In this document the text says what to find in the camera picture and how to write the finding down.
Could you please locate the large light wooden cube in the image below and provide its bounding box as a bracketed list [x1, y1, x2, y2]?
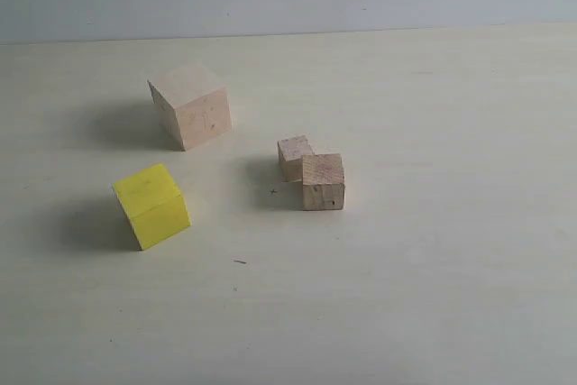
[148, 62, 232, 151]

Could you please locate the medium small wooden cube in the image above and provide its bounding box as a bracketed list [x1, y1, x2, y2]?
[302, 153, 345, 211]

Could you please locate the yellow cube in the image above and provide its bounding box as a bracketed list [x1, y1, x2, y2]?
[113, 163, 191, 251]

